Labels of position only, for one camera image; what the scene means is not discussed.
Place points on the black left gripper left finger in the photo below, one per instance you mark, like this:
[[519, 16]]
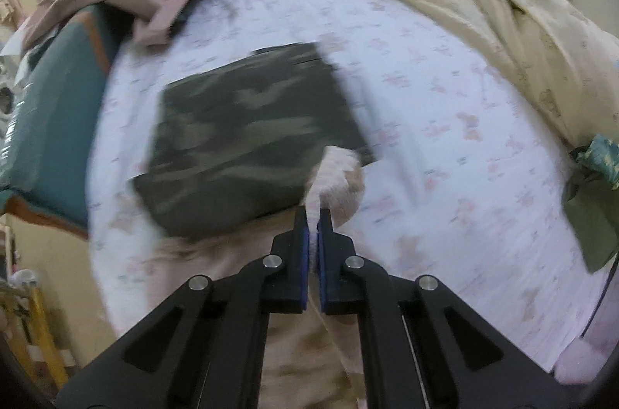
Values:
[[203, 346]]

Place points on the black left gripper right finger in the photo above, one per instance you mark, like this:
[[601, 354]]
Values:
[[421, 345]]

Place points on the pink pants with brown patches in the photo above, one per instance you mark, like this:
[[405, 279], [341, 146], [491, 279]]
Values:
[[311, 361]]

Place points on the white floral bed sheet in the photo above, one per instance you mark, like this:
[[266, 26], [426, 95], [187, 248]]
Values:
[[466, 184]]

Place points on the yellow wooden ladder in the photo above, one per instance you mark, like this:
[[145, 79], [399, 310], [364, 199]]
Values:
[[24, 326]]

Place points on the folded camouflage pants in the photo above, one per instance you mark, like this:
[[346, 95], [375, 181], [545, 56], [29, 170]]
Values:
[[239, 142]]

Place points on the green teal cloth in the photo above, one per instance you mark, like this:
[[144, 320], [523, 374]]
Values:
[[590, 201]]

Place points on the teal bed mattress side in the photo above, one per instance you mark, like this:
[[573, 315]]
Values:
[[45, 153]]

